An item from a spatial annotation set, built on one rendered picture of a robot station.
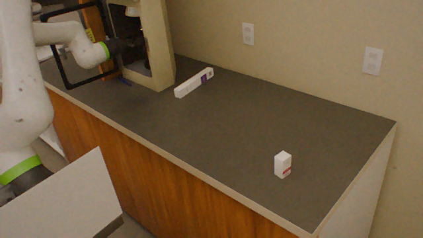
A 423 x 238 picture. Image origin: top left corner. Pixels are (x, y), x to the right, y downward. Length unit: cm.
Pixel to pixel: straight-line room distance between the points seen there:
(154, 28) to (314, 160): 95
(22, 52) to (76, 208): 47
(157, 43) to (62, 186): 94
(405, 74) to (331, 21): 36
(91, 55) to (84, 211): 79
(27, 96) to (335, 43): 117
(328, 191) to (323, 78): 64
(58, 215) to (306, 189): 75
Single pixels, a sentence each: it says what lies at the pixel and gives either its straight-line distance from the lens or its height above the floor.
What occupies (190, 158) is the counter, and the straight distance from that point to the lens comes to 131.
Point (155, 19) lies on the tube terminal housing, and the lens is 168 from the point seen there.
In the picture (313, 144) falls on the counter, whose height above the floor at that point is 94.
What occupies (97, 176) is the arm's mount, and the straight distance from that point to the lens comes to 104.
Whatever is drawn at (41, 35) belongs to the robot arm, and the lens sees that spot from 151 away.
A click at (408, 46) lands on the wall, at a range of 145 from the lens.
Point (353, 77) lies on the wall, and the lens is 157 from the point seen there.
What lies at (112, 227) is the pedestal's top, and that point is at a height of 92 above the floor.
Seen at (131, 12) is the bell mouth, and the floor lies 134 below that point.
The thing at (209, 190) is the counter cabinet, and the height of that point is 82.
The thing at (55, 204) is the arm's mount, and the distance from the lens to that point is 101.
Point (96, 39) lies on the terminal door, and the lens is 189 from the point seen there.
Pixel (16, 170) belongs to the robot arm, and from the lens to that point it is 111.
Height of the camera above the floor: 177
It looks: 33 degrees down
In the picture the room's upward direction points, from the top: 6 degrees counter-clockwise
